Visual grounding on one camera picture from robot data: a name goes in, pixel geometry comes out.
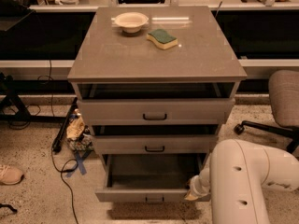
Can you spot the grey drawer cabinet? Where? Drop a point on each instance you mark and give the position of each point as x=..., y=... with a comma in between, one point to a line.
x=112, y=65

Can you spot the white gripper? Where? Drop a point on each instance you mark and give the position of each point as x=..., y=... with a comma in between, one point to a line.
x=195, y=188

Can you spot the white paper bowl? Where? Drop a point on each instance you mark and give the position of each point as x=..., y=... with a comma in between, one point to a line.
x=131, y=22

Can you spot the pink sneaker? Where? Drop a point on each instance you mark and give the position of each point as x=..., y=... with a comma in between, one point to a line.
x=10, y=175

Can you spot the bag of snacks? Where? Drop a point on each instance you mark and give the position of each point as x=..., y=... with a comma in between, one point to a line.
x=78, y=133

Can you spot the grey bottom drawer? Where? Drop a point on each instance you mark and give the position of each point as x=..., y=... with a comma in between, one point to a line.
x=149, y=178

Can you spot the black desk leg stand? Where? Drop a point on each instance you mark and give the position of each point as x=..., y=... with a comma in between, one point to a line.
x=22, y=114

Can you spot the grey middle drawer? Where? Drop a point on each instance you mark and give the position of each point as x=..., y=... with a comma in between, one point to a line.
x=154, y=144

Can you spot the green yellow sponge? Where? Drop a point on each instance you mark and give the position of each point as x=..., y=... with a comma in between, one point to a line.
x=162, y=39

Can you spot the grey top drawer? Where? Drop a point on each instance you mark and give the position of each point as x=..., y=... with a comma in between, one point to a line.
x=155, y=112

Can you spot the grey office chair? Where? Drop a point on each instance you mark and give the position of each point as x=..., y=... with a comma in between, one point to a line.
x=283, y=86

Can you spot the black power strip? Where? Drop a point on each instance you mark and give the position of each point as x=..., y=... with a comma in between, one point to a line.
x=56, y=145

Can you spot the grey drawer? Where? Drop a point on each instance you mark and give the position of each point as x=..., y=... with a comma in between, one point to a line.
x=155, y=112
x=149, y=178
x=154, y=144

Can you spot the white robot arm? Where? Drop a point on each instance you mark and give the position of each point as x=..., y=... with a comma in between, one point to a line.
x=236, y=176

